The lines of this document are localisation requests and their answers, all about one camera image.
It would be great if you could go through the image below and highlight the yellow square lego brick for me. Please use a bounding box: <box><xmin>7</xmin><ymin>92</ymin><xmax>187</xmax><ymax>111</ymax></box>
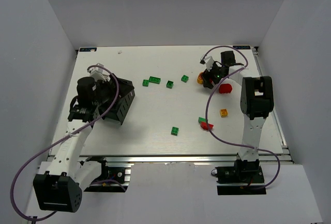
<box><xmin>220</xmin><ymin>109</ymin><xmax>228</xmax><ymax>117</ymax></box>

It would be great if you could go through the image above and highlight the red curved lego brick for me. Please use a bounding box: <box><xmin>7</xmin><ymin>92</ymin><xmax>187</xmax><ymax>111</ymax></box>
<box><xmin>200</xmin><ymin>122</ymin><xmax>214</xmax><ymax>130</ymax></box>

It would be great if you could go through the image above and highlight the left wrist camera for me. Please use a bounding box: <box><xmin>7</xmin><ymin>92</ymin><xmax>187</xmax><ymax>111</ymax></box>
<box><xmin>87</xmin><ymin>63</ymin><xmax>109</xmax><ymax>81</ymax></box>

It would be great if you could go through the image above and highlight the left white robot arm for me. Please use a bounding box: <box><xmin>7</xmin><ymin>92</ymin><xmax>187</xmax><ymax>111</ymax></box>
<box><xmin>33</xmin><ymin>77</ymin><xmax>119</xmax><ymax>213</ymax></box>

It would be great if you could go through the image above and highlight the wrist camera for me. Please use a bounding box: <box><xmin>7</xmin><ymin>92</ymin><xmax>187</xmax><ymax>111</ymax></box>
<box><xmin>87</xmin><ymin>63</ymin><xmax>109</xmax><ymax>81</ymax></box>
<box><xmin>200</xmin><ymin>56</ymin><xmax>220</xmax><ymax>72</ymax></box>

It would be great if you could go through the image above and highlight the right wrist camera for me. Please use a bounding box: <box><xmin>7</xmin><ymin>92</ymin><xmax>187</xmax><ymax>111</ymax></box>
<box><xmin>200</xmin><ymin>56</ymin><xmax>220</xmax><ymax>72</ymax></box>

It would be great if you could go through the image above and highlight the corner label sticker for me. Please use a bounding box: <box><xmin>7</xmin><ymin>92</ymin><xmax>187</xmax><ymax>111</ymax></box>
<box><xmin>232</xmin><ymin>46</ymin><xmax>251</xmax><ymax>50</ymax></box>
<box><xmin>79</xmin><ymin>47</ymin><xmax>97</xmax><ymax>52</ymax></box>

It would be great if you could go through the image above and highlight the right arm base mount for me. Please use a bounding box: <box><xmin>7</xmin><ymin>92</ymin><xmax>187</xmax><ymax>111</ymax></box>
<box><xmin>210</xmin><ymin>159</ymin><xmax>266</xmax><ymax>196</ymax></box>

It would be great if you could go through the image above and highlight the green square lego brick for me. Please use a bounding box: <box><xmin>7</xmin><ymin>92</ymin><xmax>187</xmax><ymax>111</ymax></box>
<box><xmin>142</xmin><ymin>79</ymin><xmax>149</xmax><ymax>87</ymax></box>

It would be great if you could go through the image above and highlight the right corner label sticker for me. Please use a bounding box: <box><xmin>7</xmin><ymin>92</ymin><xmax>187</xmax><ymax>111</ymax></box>
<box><xmin>232</xmin><ymin>46</ymin><xmax>251</xmax><ymax>50</ymax></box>

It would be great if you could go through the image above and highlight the green long lego brick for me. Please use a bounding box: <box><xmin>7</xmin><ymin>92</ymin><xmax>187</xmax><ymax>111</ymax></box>
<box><xmin>149</xmin><ymin>76</ymin><xmax>161</xmax><ymax>84</ymax></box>

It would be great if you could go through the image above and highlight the left corner label sticker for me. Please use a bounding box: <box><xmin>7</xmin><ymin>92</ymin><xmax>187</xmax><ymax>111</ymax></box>
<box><xmin>79</xmin><ymin>47</ymin><xmax>97</xmax><ymax>52</ymax></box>

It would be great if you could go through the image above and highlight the black slotted container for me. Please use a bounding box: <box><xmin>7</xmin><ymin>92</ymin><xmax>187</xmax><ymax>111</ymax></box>
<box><xmin>102</xmin><ymin>78</ymin><xmax>135</xmax><ymax>125</ymax></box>

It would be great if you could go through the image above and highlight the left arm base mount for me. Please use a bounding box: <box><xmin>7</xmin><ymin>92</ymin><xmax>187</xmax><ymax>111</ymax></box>
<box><xmin>79</xmin><ymin>156</ymin><xmax>128</xmax><ymax>192</ymax></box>

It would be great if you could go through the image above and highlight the yellow flower lego piece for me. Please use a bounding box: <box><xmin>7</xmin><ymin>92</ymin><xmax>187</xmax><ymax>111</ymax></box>
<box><xmin>197</xmin><ymin>72</ymin><xmax>203</xmax><ymax>84</ymax></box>

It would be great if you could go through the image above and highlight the red arched lego brick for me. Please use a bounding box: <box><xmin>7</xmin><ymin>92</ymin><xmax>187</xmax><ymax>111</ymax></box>
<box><xmin>219</xmin><ymin>83</ymin><xmax>233</xmax><ymax>94</ymax></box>

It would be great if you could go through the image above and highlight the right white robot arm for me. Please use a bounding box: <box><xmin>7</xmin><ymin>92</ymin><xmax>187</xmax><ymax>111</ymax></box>
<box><xmin>200</xmin><ymin>51</ymin><xmax>274</xmax><ymax>172</ymax></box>

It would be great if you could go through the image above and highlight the green slope lego brick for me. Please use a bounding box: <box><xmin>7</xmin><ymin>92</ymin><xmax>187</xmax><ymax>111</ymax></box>
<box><xmin>198</xmin><ymin>117</ymin><xmax>206</xmax><ymax>124</ymax></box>

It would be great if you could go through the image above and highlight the dark green lego brick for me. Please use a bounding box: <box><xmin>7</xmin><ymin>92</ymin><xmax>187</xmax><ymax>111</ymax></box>
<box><xmin>166</xmin><ymin>81</ymin><xmax>174</xmax><ymax>89</ymax></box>

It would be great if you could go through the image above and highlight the green lego brick upper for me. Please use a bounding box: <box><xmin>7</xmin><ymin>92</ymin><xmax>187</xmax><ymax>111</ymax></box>
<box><xmin>181</xmin><ymin>75</ymin><xmax>189</xmax><ymax>83</ymax></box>

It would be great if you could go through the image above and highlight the green lego brick lower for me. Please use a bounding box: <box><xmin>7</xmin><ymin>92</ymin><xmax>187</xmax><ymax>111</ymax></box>
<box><xmin>171</xmin><ymin>127</ymin><xmax>179</xmax><ymax>136</ymax></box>

